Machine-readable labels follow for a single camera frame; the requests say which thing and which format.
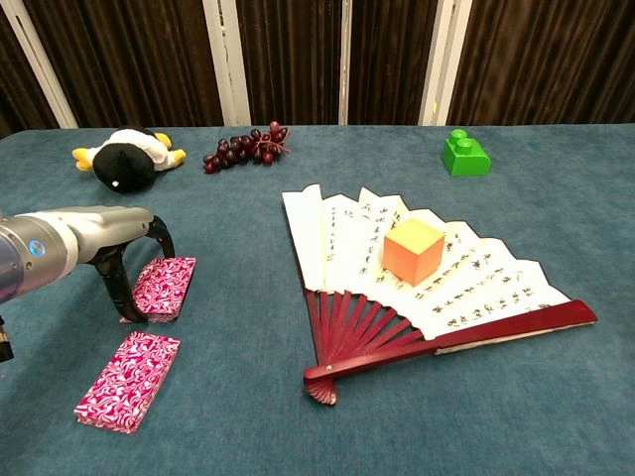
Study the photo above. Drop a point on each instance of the green toy building brick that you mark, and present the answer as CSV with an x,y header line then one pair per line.
x,y
466,159

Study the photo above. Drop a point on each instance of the white wide frame post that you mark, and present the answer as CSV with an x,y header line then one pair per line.
x,y
228,64

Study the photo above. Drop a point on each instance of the grey black left robot hand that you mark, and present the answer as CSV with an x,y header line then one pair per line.
x,y
109,230

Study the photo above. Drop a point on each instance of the pink patterned card box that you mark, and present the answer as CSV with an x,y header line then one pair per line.
x,y
166,287

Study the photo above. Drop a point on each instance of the paper folding fan red ribs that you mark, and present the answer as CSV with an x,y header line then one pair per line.
x,y
347,238

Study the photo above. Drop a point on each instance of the white frame post yellow mark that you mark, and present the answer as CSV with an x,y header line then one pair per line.
x,y
444,59

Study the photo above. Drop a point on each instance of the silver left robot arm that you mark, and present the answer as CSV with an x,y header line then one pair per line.
x,y
30,253

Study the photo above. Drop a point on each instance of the teal velvet table cloth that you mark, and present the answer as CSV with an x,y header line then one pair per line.
x,y
248,421

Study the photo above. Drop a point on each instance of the white slanted frame post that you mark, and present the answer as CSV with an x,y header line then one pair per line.
x,y
42,69

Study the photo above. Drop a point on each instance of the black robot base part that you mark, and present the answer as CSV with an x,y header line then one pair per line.
x,y
5,342

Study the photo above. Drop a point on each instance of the black white penguin plush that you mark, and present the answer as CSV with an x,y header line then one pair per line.
x,y
126,161

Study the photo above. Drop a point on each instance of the pink patterned box lid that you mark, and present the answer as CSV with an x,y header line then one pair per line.
x,y
129,382

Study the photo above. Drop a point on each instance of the dark brown curtain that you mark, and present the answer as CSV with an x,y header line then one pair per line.
x,y
292,59

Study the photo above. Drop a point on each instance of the dark red grape bunch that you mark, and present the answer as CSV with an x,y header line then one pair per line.
x,y
243,148

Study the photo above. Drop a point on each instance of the white thin frame post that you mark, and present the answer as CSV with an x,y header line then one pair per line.
x,y
345,59

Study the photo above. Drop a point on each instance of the orange yellow cube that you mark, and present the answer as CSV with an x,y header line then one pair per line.
x,y
412,255

